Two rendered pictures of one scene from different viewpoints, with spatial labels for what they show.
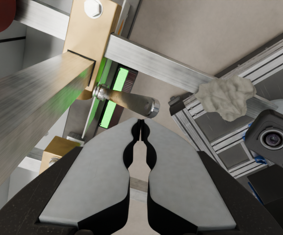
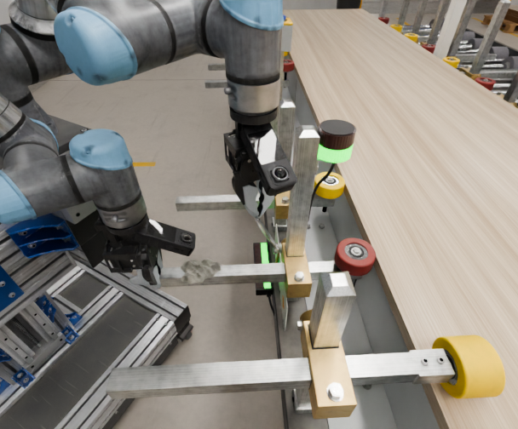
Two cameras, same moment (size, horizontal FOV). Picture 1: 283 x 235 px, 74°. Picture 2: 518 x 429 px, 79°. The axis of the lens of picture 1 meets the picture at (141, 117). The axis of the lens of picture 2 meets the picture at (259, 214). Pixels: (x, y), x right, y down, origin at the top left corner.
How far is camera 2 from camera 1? 47 cm
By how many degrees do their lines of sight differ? 25
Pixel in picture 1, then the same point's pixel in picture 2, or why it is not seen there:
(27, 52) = not seen: hidden behind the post
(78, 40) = (300, 262)
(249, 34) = not seen: outside the picture
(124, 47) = (274, 271)
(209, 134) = (128, 305)
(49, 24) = (319, 265)
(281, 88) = (43, 403)
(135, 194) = (225, 198)
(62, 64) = (298, 237)
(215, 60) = (146, 414)
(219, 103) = (202, 265)
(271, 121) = (191, 245)
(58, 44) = not seen: hidden behind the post
